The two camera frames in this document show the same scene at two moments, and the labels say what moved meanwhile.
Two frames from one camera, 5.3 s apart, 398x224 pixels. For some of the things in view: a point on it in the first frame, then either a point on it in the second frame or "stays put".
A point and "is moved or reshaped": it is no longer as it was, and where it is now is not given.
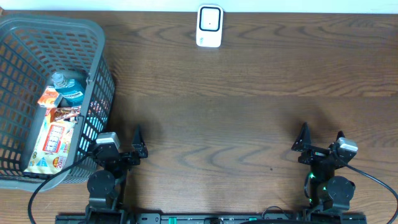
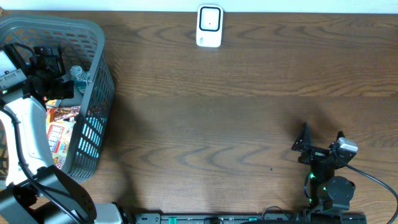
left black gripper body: [127, 158] to [39, 75]
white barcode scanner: [209, 27] stays put
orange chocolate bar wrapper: [65, 113] stays put
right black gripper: [316, 154] stays put
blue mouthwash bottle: [72, 91] is moved or reshaped
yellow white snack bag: [51, 150] stays put
